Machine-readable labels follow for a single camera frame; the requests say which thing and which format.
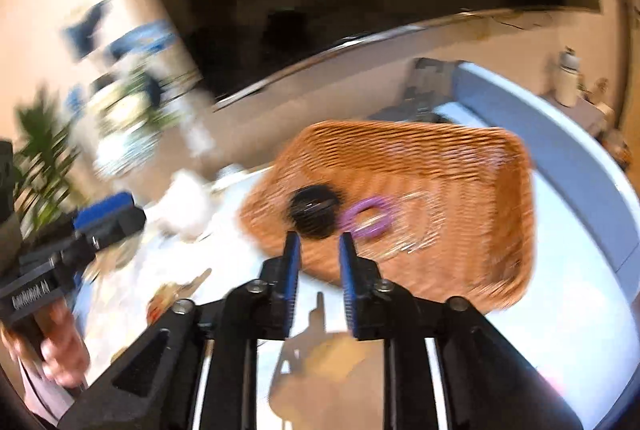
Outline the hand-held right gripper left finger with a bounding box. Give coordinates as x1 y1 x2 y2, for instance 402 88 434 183
57 232 303 430

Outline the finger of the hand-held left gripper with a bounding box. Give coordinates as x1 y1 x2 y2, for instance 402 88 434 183
60 191 147 257

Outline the brown wicker basket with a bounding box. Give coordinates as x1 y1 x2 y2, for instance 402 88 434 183
239 120 538 315

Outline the blue and white flower bouquet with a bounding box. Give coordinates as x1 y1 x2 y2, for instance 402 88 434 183
60 0 201 176

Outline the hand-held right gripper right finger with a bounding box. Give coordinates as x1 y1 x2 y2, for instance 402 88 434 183
338 232 586 430

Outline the purple ring hair tie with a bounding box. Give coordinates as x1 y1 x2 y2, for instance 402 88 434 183
340 196 396 241

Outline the grey laptop stand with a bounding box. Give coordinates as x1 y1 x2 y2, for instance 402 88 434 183
370 57 458 123

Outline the person's left forearm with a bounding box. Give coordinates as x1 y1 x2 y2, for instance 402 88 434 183
10 350 76 426

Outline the person's left hand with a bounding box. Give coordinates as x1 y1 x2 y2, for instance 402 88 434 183
0 297 92 391

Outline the glass vase with plant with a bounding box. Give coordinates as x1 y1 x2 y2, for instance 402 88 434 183
12 95 81 231

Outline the blue chair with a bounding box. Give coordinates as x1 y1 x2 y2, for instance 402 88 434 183
432 60 640 306

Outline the white ribbed vase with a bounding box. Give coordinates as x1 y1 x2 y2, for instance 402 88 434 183
147 110 221 243

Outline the white bottle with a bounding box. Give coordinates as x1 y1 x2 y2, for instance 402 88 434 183
554 47 583 107

